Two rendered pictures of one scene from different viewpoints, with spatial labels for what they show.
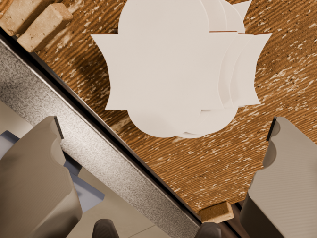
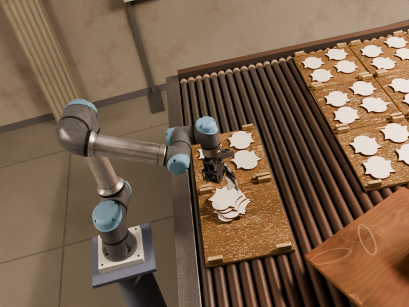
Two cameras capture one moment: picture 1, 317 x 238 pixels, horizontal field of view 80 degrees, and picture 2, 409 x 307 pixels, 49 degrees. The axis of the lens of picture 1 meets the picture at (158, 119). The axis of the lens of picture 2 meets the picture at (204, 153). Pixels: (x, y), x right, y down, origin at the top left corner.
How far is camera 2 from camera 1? 1.85 m
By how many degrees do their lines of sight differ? 77
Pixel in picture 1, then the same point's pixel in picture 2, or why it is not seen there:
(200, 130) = (227, 215)
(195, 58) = (232, 196)
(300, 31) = (260, 209)
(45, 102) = (185, 209)
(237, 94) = (240, 209)
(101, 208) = not seen: outside the picture
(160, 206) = (190, 262)
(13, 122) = not seen: outside the picture
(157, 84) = (223, 198)
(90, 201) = (148, 266)
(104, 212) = not seen: outside the picture
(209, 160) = (224, 236)
